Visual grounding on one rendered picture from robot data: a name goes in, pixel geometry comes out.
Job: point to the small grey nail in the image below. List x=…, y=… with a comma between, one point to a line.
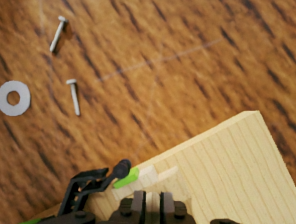
x=58, y=32
x=74, y=95

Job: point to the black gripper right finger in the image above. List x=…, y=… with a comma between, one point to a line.
x=169, y=216

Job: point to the pale wooden board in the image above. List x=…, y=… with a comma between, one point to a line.
x=233, y=170

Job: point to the black and green spring clamp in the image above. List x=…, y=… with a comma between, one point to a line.
x=121, y=171

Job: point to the grey flat washer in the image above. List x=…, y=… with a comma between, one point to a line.
x=25, y=100

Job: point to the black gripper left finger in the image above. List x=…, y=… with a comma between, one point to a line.
x=130, y=212

